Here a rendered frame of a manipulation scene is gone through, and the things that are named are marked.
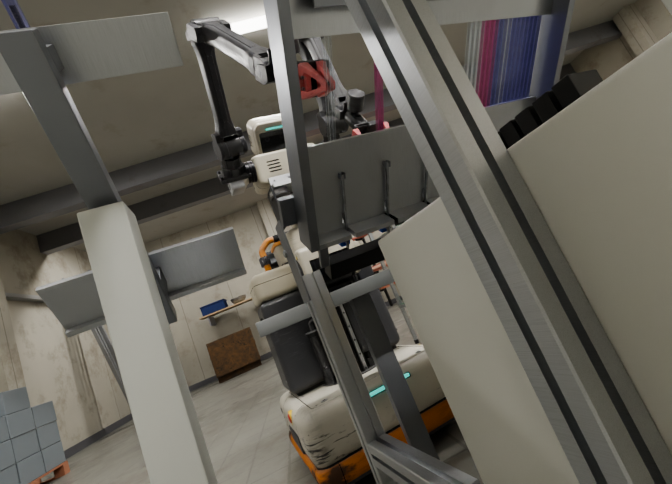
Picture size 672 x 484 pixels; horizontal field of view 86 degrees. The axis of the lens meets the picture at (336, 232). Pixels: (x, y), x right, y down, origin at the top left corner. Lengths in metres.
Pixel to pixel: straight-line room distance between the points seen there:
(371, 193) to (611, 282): 0.59
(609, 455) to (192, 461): 0.44
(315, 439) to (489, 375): 0.94
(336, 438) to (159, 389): 0.83
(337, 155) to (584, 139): 0.53
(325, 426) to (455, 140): 1.11
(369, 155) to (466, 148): 0.52
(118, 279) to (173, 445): 0.22
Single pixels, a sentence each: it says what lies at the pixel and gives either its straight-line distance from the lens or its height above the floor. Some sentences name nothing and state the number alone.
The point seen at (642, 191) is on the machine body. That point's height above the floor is 0.56.
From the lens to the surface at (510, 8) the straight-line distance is 0.98.
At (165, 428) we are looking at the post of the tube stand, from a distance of 0.55.
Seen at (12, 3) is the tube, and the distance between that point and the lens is 0.66.
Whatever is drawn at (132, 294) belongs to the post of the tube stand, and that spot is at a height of 0.68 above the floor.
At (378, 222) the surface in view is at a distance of 0.80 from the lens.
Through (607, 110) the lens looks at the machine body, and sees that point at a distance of 0.25.
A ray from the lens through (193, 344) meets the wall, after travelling 9.74.
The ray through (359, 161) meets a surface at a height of 0.81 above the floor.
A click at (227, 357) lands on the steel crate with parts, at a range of 8.04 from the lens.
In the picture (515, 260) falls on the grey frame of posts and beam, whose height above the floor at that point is 0.55.
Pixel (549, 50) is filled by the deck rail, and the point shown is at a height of 0.92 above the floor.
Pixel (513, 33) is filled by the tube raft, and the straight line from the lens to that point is 1.02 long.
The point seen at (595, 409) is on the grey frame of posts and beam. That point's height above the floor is 0.45.
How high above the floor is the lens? 0.57
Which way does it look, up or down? 10 degrees up
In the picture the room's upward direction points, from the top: 23 degrees counter-clockwise
